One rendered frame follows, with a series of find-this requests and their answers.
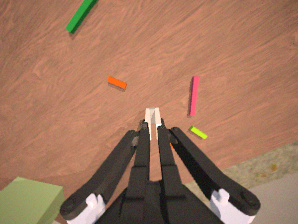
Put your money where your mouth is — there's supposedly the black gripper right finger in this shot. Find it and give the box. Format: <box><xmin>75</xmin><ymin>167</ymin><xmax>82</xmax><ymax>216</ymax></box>
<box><xmin>155</xmin><ymin>108</ymin><xmax>261</xmax><ymax>224</ymax></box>

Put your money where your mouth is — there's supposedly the pink rod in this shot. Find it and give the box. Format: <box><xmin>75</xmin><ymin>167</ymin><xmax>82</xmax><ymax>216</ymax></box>
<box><xmin>189</xmin><ymin>76</ymin><xmax>199</xmax><ymax>116</ymax></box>

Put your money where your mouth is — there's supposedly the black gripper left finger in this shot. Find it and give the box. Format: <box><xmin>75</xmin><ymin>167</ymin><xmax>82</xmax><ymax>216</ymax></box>
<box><xmin>59</xmin><ymin>108</ymin><xmax>151</xmax><ymax>224</ymax></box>

